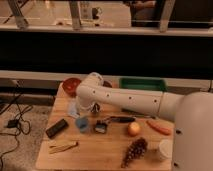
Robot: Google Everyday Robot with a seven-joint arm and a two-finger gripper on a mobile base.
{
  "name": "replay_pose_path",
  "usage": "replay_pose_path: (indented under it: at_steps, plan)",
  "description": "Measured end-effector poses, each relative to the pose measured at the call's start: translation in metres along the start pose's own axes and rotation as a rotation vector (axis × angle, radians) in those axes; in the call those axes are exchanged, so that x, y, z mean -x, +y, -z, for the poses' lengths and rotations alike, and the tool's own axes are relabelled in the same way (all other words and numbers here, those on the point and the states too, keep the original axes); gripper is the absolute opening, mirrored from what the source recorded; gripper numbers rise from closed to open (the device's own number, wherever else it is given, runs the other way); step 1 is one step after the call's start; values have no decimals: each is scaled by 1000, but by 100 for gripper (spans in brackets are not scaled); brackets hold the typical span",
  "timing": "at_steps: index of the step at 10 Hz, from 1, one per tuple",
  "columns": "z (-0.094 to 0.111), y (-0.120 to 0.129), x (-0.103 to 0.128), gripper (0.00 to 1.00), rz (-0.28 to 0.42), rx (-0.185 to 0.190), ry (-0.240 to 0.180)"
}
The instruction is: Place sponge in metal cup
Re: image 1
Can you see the white paper cup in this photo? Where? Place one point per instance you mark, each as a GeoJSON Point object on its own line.
{"type": "Point", "coordinates": [164, 150]}

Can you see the red bowl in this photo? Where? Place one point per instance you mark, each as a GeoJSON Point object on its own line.
{"type": "Point", "coordinates": [70, 85]}

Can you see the yellow apple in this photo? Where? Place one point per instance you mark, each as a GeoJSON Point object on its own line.
{"type": "Point", "coordinates": [133, 129]}

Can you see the yellow banana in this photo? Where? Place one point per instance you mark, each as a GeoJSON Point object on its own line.
{"type": "Point", "coordinates": [60, 146]}

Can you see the black handled brush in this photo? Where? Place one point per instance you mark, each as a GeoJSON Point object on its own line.
{"type": "Point", "coordinates": [101, 125]}

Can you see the blue metal cup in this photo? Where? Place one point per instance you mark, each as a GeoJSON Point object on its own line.
{"type": "Point", "coordinates": [82, 124]}

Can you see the black rectangular block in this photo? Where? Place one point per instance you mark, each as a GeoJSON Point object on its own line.
{"type": "Point", "coordinates": [57, 128]}

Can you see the green plastic tray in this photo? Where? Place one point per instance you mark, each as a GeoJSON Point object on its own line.
{"type": "Point", "coordinates": [142, 84]}

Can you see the black power adapter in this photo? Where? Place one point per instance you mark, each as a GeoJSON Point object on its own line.
{"type": "Point", "coordinates": [12, 123]}

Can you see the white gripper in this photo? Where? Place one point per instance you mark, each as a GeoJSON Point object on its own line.
{"type": "Point", "coordinates": [87, 106]}

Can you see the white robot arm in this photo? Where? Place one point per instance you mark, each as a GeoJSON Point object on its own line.
{"type": "Point", "coordinates": [191, 114]}

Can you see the orange carrot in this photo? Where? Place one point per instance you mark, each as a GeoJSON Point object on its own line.
{"type": "Point", "coordinates": [160, 129]}

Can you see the brown pine cone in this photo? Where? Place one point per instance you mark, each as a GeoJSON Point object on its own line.
{"type": "Point", "coordinates": [136, 150]}

